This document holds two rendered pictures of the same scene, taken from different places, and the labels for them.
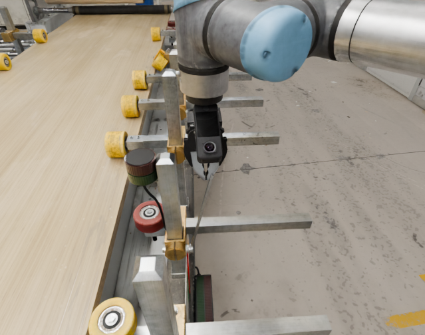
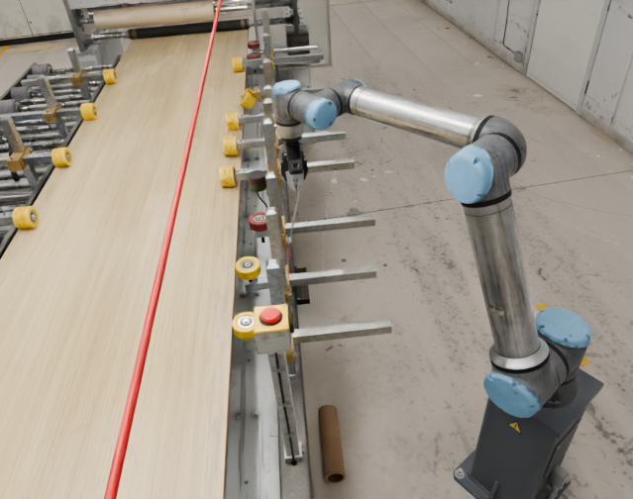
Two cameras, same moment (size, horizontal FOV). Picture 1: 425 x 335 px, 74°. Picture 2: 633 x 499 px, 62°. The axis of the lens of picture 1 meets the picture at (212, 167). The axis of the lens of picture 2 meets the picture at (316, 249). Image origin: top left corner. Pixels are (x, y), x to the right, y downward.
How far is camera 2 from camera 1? 119 cm
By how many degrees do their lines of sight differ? 1
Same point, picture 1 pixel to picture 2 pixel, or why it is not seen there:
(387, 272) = not seen: hidden behind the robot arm
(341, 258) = (455, 295)
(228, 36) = (298, 111)
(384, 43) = (367, 110)
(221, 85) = (299, 131)
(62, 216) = (200, 224)
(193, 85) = (284, 132)
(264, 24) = (312, 107)
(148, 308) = (271, 233)
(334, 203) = (456, 244)
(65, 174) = (191, 201)
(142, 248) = not seen: hidden behind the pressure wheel
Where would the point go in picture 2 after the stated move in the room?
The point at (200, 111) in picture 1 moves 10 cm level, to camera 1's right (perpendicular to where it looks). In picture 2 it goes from (289, 146) to (320, 144)
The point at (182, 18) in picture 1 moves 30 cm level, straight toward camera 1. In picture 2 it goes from (277, 100) to (284, 147)
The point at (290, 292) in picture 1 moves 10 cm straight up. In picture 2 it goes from (397, 327) to (398, 313)
